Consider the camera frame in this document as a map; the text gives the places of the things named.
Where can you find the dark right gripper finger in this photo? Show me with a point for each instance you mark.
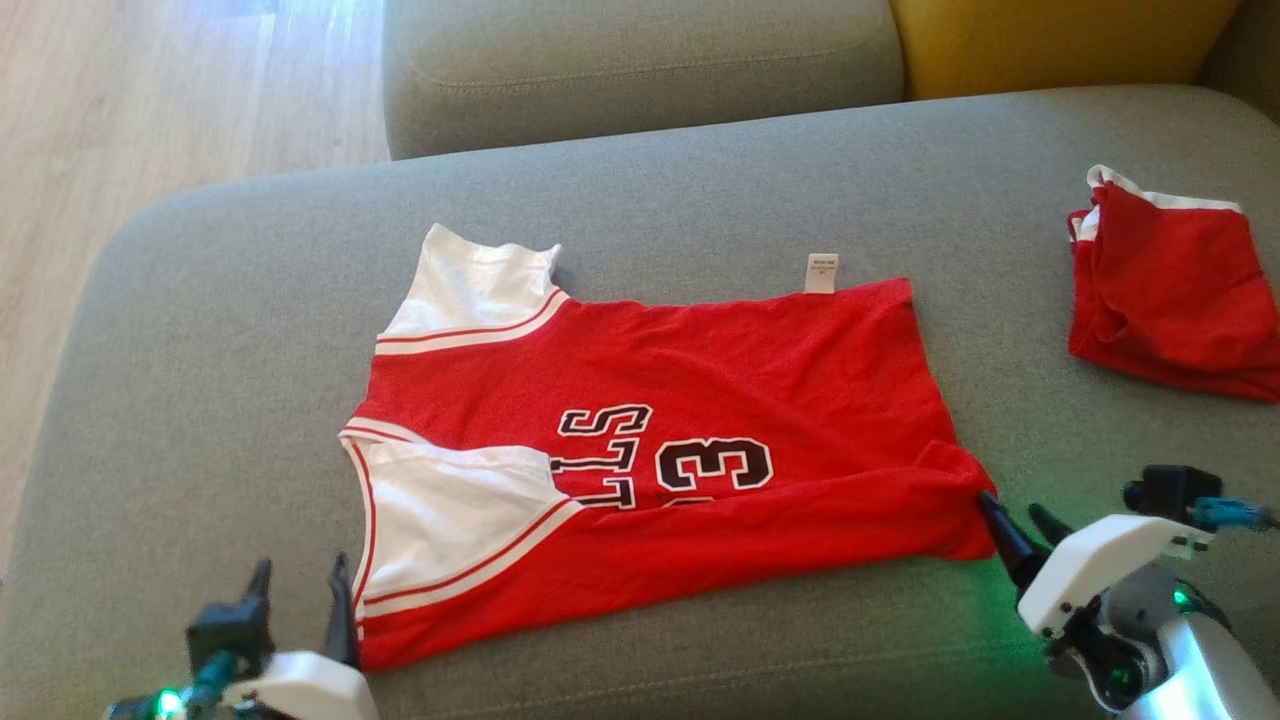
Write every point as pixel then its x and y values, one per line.
pixel 1052 527
pixel 1015 545

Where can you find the red basketball jersey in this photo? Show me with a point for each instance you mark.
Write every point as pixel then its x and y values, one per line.
pixel 750 370

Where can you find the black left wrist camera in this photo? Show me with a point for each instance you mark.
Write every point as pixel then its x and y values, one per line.
pixel 230 630

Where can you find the grey sofa seat cushion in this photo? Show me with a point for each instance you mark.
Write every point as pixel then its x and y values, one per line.
pixel 700 180

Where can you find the red basketball shorts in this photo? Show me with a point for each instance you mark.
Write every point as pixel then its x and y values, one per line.
pixel 1170 290

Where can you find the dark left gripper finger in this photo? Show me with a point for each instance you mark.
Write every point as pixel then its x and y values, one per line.
pixel 260 582
pixel 341 615

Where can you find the grey sofa back cushion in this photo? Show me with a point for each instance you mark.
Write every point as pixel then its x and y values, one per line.
pixel 1250 40
pixel 640 70

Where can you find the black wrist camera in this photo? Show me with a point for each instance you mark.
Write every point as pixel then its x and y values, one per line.
pixel 230 630
pixel 1170 490

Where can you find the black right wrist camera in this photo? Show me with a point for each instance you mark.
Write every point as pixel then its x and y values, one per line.
pixel 1170 490

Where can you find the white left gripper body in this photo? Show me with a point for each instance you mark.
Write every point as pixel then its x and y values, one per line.
pixel 310 690

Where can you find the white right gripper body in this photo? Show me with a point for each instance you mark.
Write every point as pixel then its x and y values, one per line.
pixel 1090 565

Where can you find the yellow sofa cushion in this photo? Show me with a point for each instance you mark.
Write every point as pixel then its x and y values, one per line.
pixel 1060 45

